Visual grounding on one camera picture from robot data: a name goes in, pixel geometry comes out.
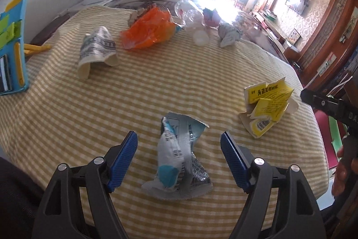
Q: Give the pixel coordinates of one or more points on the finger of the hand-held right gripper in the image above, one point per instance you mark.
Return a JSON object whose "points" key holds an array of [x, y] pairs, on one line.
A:
{"points": [[321, 102]]}

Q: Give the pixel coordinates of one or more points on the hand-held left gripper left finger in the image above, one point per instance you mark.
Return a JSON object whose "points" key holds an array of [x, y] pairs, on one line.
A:
{"points": [[124, 160]]}

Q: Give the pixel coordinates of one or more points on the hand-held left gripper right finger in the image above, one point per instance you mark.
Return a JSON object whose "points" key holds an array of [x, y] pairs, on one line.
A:
{"points": [[233, 160]]}

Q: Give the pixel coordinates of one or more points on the red bin with green rim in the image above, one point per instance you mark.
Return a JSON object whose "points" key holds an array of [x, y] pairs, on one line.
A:
{"points": [[324, 127]]}

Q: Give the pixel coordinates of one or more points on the silver teal foil wrapper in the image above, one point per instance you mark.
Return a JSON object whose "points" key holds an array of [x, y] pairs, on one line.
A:
{"points": [[179, 160]]}

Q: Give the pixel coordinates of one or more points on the white paper ball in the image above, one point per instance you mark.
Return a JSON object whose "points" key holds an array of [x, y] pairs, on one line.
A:
{"points": [[229, 36]]}

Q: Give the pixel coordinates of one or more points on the person's right hand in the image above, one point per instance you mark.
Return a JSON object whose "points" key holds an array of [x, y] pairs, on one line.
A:
{"points": [[341, 178]]}

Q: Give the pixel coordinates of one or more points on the torn yellow cardboard box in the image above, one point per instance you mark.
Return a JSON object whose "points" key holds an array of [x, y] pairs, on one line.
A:
{"points": [[268, 110]]}

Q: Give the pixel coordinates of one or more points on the yellow checked mat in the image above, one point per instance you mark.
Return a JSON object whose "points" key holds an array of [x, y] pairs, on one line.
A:
{"points": [[112, 104]]}

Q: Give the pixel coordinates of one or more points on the small framed picture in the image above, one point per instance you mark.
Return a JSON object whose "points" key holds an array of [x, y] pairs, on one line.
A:
{"points": [[294, 36]]}

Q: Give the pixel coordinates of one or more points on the wooden television cabinet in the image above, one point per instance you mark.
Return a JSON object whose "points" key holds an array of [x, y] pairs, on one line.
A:
{"points": [[275, 29]]}

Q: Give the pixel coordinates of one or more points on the person's dark clothing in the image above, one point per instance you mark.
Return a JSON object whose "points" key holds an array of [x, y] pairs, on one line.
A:
{"points": [[16, 199]]}

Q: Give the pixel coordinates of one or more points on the orange plastic bag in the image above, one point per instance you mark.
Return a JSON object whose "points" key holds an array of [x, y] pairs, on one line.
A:
{"points": [[148, 29]]}

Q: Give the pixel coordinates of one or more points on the pink crumpled wrapper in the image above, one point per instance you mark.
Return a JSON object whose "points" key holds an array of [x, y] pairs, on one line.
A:
{"points": [[211, 19]]}

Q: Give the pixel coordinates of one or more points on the yellow plastic peg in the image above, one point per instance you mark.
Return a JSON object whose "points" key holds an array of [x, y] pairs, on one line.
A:
{"points": [[39, 48]]}

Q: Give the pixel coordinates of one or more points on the brown patterned wrapper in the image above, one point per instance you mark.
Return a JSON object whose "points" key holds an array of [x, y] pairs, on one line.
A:
{"points": [[138, 11]]}

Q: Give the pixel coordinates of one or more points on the crushed clear plastic bottle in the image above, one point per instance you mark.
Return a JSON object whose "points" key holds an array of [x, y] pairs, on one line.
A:
{"points": [[190, 15]]}

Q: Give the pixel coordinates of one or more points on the blue toy board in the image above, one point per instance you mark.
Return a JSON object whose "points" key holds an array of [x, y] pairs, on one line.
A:
{"points": [[23, 40]]}

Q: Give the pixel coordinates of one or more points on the wall television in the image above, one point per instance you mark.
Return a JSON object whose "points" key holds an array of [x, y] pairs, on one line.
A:
{"points": [[296, 3]]}

